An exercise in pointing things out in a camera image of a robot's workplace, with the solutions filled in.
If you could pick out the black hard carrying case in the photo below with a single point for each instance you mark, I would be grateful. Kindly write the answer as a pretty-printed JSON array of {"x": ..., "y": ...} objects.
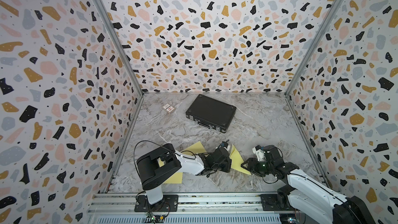
[{"x": 211, "y": 113}]

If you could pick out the playing card box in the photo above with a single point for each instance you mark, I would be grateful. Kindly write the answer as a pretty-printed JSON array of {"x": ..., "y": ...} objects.
[{"x": 168, "y": 108}]

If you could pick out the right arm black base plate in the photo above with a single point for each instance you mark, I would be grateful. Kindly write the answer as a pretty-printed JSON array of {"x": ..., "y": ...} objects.
[{"x": 272, "y": 202}]

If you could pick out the aluminium corner post left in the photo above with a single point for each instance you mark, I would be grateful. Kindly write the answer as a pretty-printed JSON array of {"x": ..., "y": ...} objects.
[{"x": 113, "y": 36}]

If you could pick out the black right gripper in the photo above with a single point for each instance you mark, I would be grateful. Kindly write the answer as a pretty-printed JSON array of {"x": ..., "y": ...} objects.
[{"x": 252, "y": 166}]

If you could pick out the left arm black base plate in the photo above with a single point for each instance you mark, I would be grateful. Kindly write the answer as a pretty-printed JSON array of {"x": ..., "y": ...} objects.
[{"x": 169, "y": 203}]

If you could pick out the aluminium corner post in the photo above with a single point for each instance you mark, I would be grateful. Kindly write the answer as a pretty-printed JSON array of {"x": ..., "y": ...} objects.
[
  {"x": 314, "y": 44},
  {"x": 113, "y": 36}
]

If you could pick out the aluminium mounting rail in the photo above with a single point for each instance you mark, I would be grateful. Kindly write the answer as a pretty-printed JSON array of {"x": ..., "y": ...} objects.
[{"x": 193, "y": 208}]

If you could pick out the aluminium corner post right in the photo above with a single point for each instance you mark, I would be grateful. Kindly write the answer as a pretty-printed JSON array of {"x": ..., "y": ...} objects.
[{"x": 314, "y": 44}]

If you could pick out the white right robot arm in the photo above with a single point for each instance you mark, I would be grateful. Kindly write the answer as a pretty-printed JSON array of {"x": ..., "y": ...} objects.
[{"x": 304, "y": 193}]

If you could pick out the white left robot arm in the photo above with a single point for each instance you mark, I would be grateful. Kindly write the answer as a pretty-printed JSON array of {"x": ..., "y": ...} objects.
[{"x": 157, "y": 166}]

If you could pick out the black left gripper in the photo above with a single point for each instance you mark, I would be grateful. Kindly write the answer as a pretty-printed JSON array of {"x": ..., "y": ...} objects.
[{"x": 228, "y": 166}]

